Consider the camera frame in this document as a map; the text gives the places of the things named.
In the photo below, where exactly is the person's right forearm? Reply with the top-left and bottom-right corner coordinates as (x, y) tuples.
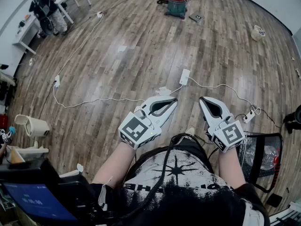
(218, 148), (246, 188)

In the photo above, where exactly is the clear plastic bottle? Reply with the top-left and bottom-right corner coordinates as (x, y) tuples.
(246, 144), (280, 171)

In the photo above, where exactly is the person's black white t-shirt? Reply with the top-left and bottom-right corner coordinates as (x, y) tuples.
(90, 147), (271, 226)

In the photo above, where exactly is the red fire extinguisher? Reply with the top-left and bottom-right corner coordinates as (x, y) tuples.
(0, 113), (9, 129)

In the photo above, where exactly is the beige bucket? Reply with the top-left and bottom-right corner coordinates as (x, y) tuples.
(250, 24), (267, 41)

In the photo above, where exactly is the black power cable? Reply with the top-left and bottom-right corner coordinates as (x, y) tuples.
(235, 107), (284, 129)

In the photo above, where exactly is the black monitor blue screen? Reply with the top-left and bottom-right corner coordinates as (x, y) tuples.
(0, 158), (79, 225)

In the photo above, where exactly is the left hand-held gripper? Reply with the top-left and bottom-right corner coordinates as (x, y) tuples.
(118, 95), (179, 150)

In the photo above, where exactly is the black device box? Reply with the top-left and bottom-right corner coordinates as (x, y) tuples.
(57, 174), (112, 222)

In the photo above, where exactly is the beige plastic bin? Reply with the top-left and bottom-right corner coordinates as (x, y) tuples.
(14, 114), (51, 137)

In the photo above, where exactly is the red teal vacuum cleaner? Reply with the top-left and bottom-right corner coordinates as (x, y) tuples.
(164, 0), (191, 19)

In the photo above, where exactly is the black office chair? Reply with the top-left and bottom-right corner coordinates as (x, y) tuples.
(35, 0), (61, 36)

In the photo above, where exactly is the white rack with black gear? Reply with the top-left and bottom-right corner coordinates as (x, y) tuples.
(269, 201), (301, 226)

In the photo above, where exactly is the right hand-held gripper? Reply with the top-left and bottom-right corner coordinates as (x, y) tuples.
(198, 96), (246, 153)

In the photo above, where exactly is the black tripod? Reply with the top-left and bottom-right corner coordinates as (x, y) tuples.
(283, 104), (301, 134)

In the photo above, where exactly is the wide white power strip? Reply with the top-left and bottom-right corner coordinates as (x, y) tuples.
(179, 68), (191, 87)

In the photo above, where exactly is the crumpled white paper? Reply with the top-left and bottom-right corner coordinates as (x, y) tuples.
(155, 86), (172, 97)

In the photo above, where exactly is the black headset cable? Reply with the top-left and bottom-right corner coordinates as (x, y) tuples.
(122, 132), (214, 218)

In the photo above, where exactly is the person's left forearm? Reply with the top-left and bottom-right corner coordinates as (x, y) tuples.
(91, 140), (137, 189)

